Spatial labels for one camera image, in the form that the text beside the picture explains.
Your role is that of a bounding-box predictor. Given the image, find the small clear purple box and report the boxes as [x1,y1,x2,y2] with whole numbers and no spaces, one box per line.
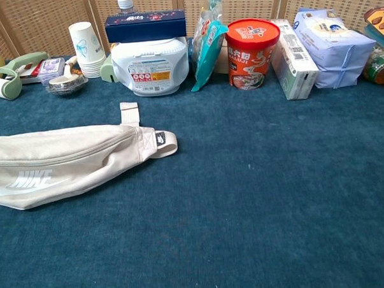
[36,57,67,87]

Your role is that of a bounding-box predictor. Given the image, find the small pale green holder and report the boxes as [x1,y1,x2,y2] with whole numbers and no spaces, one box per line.
[99,54,115,83]

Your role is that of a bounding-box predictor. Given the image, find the clear plastic water bottle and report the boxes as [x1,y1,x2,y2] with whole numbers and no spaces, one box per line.
[117,0,140,16]

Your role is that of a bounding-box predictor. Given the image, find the red white flat box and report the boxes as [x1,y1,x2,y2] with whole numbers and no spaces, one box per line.
[18,59,47,85]

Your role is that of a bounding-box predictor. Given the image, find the white laundry pod tub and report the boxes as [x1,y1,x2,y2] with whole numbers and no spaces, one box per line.
[110,36,191,98]

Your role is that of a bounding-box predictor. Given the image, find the cookie box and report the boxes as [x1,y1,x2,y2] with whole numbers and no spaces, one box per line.
[362,6,384,53]

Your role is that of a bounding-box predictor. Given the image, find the green white tissue pack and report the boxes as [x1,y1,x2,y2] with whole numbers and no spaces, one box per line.
[269,17,322,102]

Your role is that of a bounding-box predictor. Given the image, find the teal snack bag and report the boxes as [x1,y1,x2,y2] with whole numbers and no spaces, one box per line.
[187,0,232,93]

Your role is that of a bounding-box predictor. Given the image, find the green white lint roller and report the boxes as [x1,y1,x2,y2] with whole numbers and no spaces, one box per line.
[0,51,52,101]

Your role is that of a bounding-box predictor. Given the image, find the stack of white paper cups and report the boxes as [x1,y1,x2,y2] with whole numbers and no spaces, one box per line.
[68,20,109,80]

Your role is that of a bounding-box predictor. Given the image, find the navy gift box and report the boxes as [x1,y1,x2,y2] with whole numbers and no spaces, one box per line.
[104,9,188,45]

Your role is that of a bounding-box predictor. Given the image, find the orange instant noodle cup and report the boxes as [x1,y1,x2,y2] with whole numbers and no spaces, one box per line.
[224,17,284,90]

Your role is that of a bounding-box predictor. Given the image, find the beige Nike waist bag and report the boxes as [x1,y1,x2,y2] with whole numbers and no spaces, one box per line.
[0,99,181,212]

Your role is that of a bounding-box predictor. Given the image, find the brown cardboard box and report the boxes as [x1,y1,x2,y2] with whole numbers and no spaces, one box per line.
[212,43,232,75]

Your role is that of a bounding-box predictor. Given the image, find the light blue tissue pack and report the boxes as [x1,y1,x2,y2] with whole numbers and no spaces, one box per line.
[292,4,380,91]

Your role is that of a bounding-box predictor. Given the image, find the green brown drink bottle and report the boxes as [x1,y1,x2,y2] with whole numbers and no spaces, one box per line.
[360,45,384,91]

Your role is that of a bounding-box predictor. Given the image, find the blue carpet table cover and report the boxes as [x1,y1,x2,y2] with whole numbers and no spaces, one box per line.
[0,41,384,288]

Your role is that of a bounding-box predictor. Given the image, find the wicker folding screen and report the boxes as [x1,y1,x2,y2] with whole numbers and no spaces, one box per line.
[0,0,384,62]

